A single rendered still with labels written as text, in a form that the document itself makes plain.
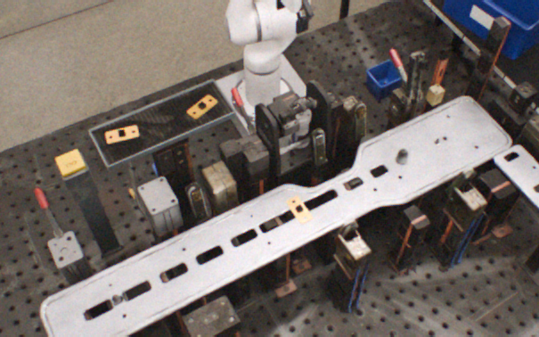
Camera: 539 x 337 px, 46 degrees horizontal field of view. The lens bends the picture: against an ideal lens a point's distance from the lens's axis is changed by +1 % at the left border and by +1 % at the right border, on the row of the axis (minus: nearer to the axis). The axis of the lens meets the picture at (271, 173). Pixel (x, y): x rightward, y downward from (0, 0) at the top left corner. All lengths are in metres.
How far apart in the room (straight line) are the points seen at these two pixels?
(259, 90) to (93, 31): 1.78
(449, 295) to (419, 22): 1.17
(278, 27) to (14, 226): 1.05
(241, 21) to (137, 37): 1.81
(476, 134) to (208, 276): 0.89
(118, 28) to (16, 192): 1.66
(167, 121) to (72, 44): 2.02
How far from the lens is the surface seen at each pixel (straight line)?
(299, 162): 1.86
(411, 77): 1.86
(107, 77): 3.48
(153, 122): 1.73
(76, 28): 3.78
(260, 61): 2.02
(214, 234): 1.71
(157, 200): 1.65
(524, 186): 1.91
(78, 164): 1.70
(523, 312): 2.07
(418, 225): 1.77
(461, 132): 1.96
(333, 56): 2.51
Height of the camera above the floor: 2.50
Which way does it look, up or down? 57 degrees down
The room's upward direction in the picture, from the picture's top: straight up
